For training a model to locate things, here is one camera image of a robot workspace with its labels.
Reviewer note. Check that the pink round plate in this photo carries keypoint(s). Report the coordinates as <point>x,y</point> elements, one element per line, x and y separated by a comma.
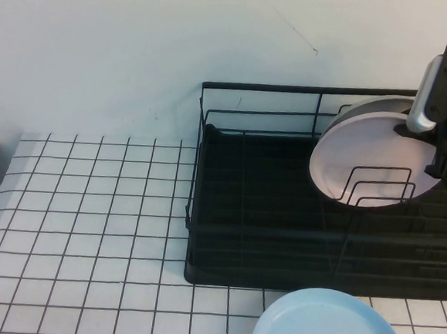
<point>364,147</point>

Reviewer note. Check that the grey round plate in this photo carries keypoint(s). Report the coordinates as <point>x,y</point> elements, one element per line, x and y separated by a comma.
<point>375,105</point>

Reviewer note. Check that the light blue round plate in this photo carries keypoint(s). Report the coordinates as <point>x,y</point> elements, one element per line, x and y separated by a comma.
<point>330,330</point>

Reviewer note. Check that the black drip tray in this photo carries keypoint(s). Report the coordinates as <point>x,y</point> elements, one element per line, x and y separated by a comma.
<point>275,202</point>

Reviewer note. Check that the white grid tablecloth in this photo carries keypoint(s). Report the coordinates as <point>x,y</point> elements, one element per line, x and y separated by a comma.
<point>89,203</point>

